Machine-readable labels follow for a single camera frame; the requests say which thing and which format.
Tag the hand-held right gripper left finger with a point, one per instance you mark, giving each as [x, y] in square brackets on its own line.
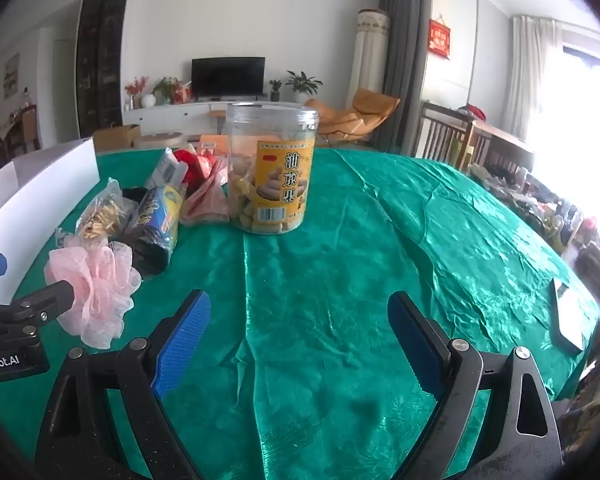
[180, 350]

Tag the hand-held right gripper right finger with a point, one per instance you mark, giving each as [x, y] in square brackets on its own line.
[415, 345]

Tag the pink mesh bath sponge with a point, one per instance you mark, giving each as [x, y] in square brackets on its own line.
[97, 285]

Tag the white box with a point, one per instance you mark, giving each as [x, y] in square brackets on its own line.
[30, 195]

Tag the dark blue yellow packet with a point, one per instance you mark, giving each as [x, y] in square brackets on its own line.
[147, 260]

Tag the green tablecloth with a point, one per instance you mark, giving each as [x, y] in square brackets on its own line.
[330, 270]

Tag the clear packet of gold pieces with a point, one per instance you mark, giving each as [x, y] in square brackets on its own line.
[102, 215]

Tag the blue and yellow packet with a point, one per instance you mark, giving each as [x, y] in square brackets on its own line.
[155, 215]

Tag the pink plastic packet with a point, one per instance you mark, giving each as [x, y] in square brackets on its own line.
[207, 200]

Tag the white plastic packet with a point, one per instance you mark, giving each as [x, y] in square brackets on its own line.
[167, 170]

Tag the cardboard box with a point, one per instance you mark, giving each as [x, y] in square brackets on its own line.
[117, 137]

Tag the red snack packet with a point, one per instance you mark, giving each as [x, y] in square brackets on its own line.
[207, 161]

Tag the pile of household clutter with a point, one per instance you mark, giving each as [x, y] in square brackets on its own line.
[545, 205]

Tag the clear plastic snack jar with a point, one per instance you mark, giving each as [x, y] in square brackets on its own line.
[270, 170]

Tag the wooden slatted chair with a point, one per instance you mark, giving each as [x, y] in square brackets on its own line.
[440, 132]

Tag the red flowers in vase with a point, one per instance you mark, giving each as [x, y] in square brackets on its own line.
[135, 91]

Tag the white round vase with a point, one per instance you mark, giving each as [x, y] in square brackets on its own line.
[148, 100]

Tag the dark display cabinet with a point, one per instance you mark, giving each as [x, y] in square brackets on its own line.
[102, 60]

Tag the wooden side table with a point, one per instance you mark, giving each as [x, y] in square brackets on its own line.
[217, 116]

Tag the orange lounge chair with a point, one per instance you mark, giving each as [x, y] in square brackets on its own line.
[350, 115]

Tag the red cloth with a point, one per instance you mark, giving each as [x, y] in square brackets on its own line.
[475, 111]

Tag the green plant with red decor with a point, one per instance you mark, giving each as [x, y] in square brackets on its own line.
[167, 89]

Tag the small potted green plant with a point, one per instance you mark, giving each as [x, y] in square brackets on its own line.
[275, 91]

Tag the black television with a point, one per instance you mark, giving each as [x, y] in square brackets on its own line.
[227, 77]

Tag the large potted green plant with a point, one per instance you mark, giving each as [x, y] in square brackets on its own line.
[302, 85]

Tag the grey curtain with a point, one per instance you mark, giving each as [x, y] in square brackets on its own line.
[405, 60]

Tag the covered standing air conditioner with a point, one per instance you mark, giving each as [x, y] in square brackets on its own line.
[372, 60]

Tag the white sheer curtain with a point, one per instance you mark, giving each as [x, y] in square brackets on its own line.
[535, 75]

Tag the framed wall picture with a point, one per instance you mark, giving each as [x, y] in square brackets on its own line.
[11, 76]

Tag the red wall calendar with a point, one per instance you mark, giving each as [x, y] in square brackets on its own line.
[440, 39]

